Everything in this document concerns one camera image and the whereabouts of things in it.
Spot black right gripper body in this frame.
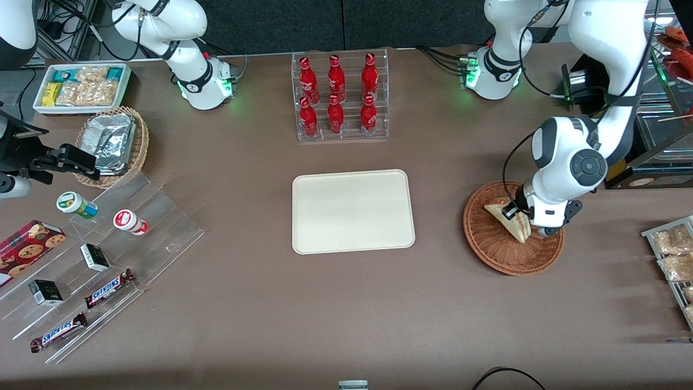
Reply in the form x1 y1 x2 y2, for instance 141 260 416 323
0 110 55 177

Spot triangular sandwich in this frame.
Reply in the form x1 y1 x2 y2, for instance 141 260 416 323
483 201 533 244

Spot brown wicker basket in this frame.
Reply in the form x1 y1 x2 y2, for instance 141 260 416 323
463 180 565 276

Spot light wicker basket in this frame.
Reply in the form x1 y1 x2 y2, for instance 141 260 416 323
73 106 150 189

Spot tray of packaged snacks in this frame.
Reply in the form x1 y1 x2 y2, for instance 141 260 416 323
640 215 693 331

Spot beige plastic tray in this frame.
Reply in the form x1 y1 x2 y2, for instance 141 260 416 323
292 169 416 255

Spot green lid yogurt cup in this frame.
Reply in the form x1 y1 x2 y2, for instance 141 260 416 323
56 191 99 220

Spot silver foil package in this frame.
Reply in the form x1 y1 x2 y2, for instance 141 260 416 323
81 113 137 175

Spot clear bag of nuts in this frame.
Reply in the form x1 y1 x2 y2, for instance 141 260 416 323
55 81 93 107
76 66 109 83
89 79 120 106

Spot red lid yogurt cup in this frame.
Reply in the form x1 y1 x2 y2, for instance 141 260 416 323
113 209 149 236

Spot white plastic bin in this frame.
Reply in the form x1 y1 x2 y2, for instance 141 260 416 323
32 63 132 116

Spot small black box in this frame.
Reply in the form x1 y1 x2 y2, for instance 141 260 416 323
28 279 64 307
80 243 110 272

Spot red cookie box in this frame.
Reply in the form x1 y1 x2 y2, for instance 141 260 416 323
0 219 67 288

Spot clear acrylic stepped stand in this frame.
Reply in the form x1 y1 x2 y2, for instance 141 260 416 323
0 171 205 365

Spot Snickers chocolate bar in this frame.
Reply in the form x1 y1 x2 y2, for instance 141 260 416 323
30 312 88 354
84 269 136 309

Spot black food warmer machine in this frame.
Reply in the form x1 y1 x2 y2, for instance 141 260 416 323
561 22 693 190

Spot red cola bottle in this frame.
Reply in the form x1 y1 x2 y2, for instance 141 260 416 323
360 94 378 136
299 56 320 105
327 95 345 135
327 54 347 103
299 96 319 138
361 52 380 101

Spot clear acrylic bottle rack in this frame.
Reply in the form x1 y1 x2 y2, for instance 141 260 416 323
291 48 389 142

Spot red orange food pieces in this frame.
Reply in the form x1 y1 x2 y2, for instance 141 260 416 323
658 24 693 70

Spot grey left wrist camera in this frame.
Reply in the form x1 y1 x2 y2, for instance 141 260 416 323
538 199 584 237

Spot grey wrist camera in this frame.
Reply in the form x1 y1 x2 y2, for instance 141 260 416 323
538 199 584 237
0 174 33 199

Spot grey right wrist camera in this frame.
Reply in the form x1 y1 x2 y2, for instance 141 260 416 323
0 174 33 199

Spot black floor cable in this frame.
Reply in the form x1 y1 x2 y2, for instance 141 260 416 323
471 367 547 390

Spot black base cable bundle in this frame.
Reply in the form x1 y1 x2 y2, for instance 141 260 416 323
416 45 467 74

